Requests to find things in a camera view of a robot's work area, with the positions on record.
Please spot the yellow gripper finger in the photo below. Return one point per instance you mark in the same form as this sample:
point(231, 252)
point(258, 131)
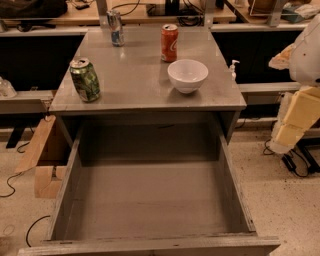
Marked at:
point(281, 60)
point(297, 113)

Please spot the green soda can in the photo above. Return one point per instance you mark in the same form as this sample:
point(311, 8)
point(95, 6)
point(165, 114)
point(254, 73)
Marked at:
point(85, 79)

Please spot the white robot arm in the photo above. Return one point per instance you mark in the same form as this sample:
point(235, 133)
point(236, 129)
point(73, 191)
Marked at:
point(304, 63)

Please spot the orange soda can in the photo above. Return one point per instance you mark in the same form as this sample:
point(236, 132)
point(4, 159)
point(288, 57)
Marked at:
point(169, 37)

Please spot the grey cabinet with top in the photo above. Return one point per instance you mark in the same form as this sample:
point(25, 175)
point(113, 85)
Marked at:
point(134, 78)

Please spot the blue silver soda can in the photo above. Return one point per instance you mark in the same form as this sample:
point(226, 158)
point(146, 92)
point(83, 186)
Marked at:
point(115, 25)

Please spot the open grey top drawer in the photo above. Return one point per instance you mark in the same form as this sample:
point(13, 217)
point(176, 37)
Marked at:
point(160, 186)

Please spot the white pump dispenser bottle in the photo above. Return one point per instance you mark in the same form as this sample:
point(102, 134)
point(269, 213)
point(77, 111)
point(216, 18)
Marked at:
point(232, 69)

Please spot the white ceramic bowl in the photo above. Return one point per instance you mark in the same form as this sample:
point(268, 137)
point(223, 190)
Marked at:
point(187, 75)

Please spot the wooden board stack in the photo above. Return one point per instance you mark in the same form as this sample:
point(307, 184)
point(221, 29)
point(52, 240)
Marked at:
point(47, 155)

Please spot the clear plastic container left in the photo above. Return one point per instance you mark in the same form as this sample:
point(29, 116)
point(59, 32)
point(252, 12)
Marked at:
point(6, 89)

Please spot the black bag on desk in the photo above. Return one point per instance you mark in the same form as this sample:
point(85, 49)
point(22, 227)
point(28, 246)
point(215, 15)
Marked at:
point(14, 9)

